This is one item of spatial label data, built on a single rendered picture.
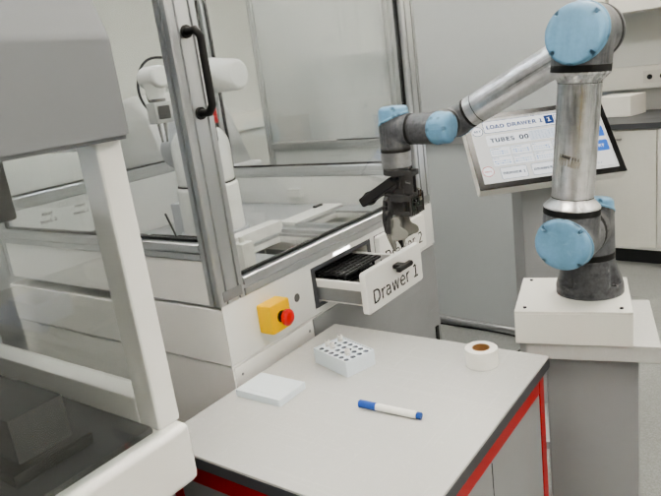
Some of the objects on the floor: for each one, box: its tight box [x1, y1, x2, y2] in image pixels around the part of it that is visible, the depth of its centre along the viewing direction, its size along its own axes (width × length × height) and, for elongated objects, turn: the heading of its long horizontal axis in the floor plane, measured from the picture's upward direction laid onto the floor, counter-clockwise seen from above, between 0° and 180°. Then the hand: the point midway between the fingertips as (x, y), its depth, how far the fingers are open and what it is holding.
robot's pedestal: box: [525, 300, 661, 496], centre depth 163 cm, size 30×30×76 cm
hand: (395, 243), depth 166 cm, fingers open, 3 cm apart
